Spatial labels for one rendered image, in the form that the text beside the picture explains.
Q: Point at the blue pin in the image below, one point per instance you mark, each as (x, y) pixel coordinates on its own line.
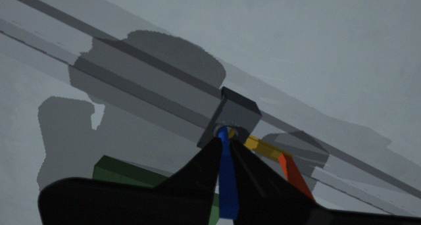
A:
(228, 197)

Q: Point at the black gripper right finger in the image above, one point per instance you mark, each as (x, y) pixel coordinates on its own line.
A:
(265, 198)

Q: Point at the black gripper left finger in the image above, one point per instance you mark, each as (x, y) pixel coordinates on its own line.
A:
(185, 198)

